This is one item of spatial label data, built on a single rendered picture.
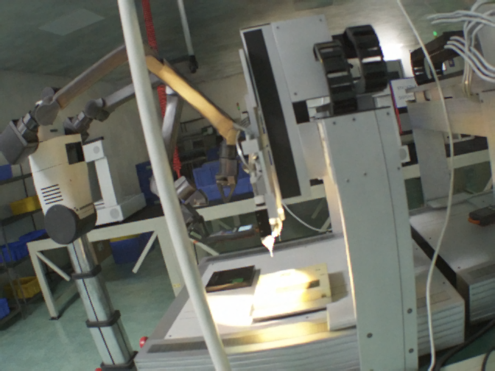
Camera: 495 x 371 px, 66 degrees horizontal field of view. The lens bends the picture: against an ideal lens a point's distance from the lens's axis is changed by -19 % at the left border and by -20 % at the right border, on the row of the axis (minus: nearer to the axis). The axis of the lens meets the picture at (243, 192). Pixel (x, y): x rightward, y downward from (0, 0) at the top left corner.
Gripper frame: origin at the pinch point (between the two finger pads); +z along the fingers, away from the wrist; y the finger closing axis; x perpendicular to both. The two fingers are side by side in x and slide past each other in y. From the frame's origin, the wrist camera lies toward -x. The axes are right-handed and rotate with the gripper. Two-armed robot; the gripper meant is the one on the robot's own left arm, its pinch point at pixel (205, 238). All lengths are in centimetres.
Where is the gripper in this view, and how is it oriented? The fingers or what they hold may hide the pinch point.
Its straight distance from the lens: 163.9
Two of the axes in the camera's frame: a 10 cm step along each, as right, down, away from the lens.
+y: 1.1, -1.6, 9.8
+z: 6.7, 7.4, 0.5
